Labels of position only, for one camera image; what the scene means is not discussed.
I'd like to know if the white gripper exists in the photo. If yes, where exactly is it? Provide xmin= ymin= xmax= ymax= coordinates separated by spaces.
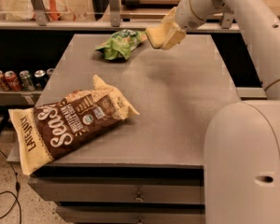
xmin=161 ymin=0 xmax=198 ymax=49

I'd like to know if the yellow wavy sponge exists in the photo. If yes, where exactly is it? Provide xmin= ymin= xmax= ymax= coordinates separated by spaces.
xmin=146 ymin=22 xmax=173 ymax=49

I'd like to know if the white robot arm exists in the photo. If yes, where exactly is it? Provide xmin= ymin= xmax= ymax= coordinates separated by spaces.
xmin=175 ymin=0 xmax=280 ymax=224

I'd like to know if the green rice chip bag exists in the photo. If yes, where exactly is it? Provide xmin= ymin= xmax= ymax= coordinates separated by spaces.
xmin=95 ymin=29 xmax=147 ymax=61

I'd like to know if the white plastic bag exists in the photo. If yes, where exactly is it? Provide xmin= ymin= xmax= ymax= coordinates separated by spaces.
xmin=6 ymin=0 xmax=76 ymax=21

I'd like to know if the brown multigrain chip bag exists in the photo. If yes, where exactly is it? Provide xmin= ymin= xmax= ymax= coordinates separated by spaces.
xmin=8 ymin=76 xmax=138 ymax=175

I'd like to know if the silver soda can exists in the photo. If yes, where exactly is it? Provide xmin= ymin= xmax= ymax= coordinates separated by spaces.
xmin=47 ymin=68 xmax=54 ymax=78

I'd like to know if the dark soda can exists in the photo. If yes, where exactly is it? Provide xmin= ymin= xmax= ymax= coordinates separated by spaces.
xmin=34 ymin=70 xmax=49 ymax=89

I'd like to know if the green soda can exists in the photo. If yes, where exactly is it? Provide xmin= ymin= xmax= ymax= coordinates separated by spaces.
xmin=20 ymin=70 xmax=35 ymax=91

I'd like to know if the upper grey drawer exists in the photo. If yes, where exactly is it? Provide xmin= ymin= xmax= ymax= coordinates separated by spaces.
xmin=28 ymin=177 xmax=204 ymax=204

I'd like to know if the grey drawer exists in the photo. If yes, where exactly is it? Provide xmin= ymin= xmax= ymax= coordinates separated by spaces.
xmin=28 ymin=177 xmax=204 ymax=204
xmin=57 ymin=206 xmax=206 ymax=224

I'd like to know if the red soda can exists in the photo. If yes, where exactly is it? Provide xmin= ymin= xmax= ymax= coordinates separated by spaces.
xmin=4 ymin=71 xmax=22 ymax=91
xmin=0 ymin=70 xmax=10 ymax=91

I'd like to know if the red soda can left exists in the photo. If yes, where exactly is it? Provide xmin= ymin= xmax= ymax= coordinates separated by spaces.
xmin=0 ymin=70 xmax=10 ymax=91

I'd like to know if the lower grey drawer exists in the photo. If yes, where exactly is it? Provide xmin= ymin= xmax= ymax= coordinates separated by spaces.
xmin=57 ymin=206 xmax=206 ymax=224

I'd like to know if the right metal bracket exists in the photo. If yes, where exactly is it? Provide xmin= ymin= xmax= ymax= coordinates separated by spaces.
xmin=219 ymin=12 xmax=234 ymax=29

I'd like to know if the metal bracket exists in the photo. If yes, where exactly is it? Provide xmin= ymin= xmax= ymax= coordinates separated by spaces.
xmin=109 ymin=0 xmax=121 ymax=27
xmin=219 ymin=12 xmax=234 ymax=29
xmin=31 ymin=0 xmax=49 ymax=26

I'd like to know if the middle metal bracket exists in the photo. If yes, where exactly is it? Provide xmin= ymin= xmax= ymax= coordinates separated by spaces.
xmin=109 ymin=0 xmax=121 ymax=27

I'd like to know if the left metal bracket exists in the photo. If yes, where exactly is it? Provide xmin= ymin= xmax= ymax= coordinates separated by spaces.
xmin=31 ymin=0 xmax=49 ymax=26

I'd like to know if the black floor cable left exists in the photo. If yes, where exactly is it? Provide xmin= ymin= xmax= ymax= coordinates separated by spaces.
xmin=0 ymin=142 xmax=23 ymax=224

